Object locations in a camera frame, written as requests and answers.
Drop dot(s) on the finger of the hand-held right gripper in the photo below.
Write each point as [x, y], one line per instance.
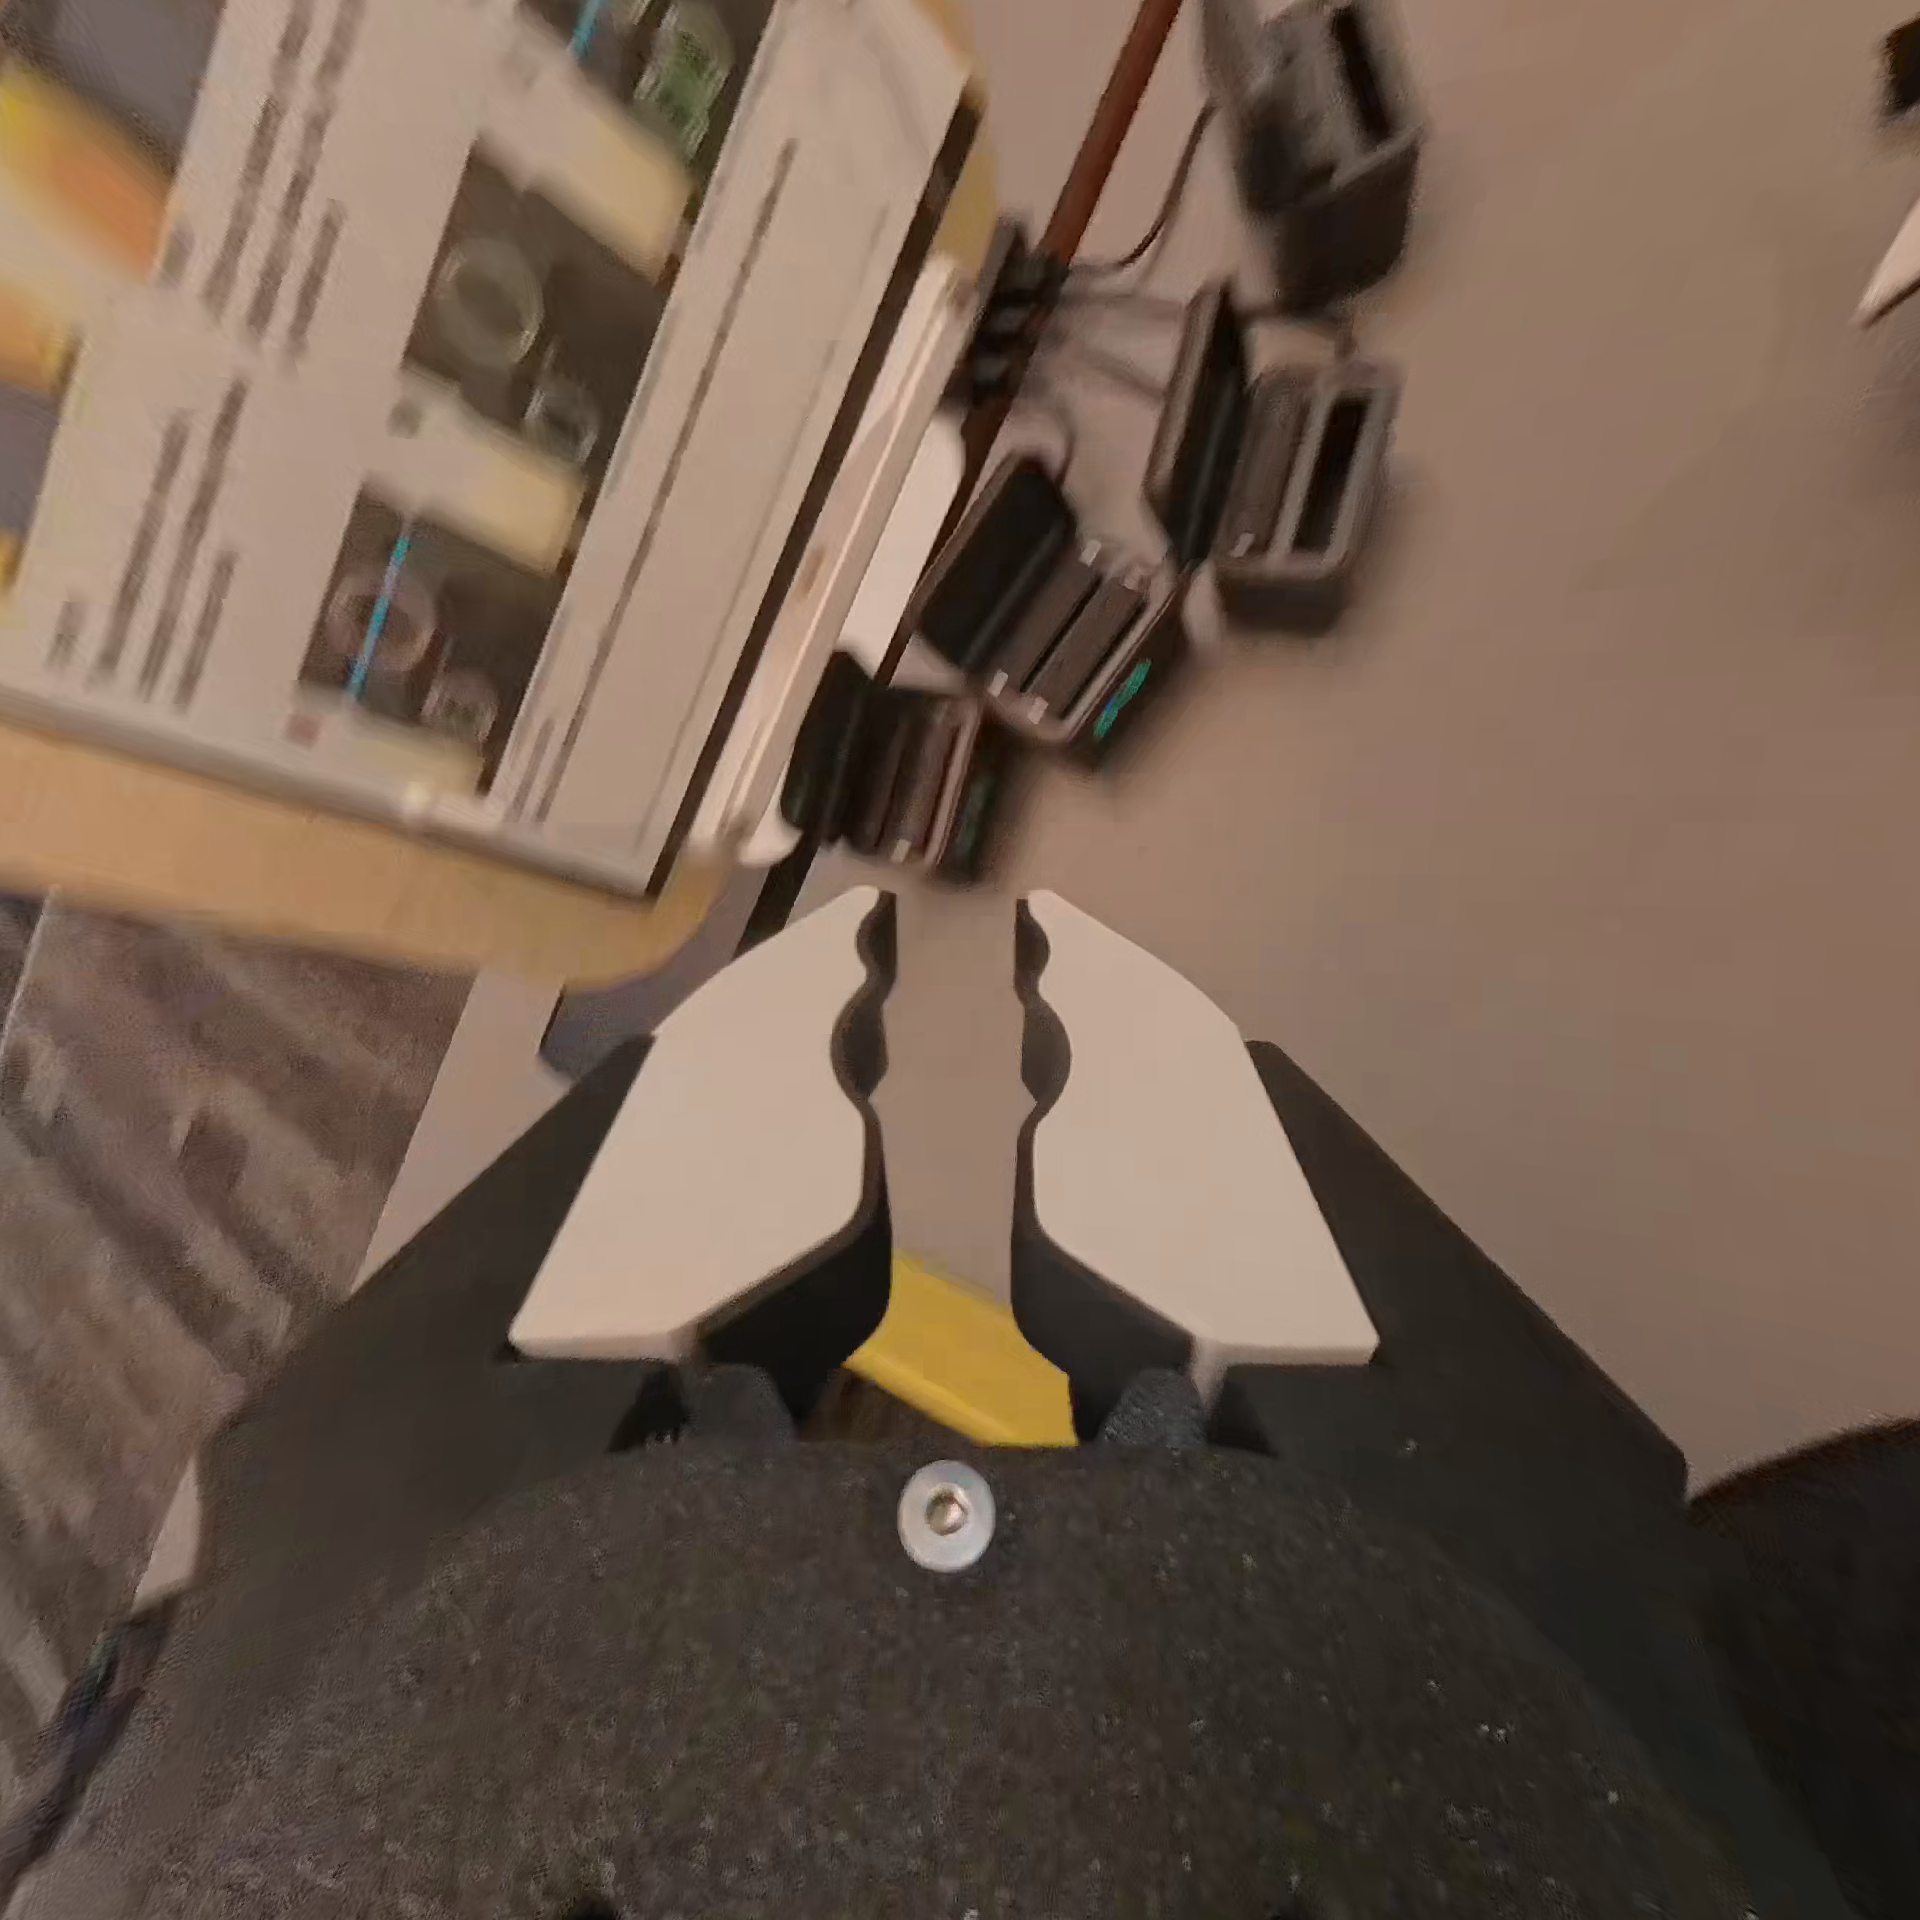
[1897, 264]

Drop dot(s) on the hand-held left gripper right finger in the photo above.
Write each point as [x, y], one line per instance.
[1185, 1184]

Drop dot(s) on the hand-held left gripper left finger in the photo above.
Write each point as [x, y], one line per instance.
[690, 1184]

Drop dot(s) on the yellow plastic bin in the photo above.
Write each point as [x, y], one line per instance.
[960, 1349]

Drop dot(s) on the black battery charging case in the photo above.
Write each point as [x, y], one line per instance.
[1289, 480]
[1335, 150]
[1049, 629]
[902, 779]

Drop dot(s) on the instruction sheet on wooden stand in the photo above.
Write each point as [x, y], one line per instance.
[300, 885]

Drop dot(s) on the black multiport charger hub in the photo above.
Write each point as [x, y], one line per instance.
[1008, 317]

